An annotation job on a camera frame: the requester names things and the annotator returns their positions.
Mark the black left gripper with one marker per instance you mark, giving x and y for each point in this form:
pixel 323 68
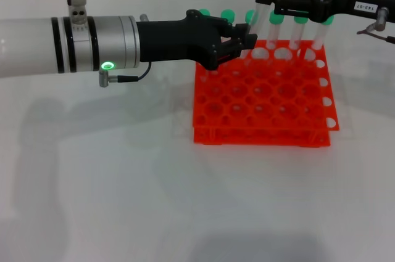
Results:
pixel 176 40

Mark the orange test tube rack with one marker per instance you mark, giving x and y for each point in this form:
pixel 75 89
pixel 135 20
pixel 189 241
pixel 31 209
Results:
pixel 247 114

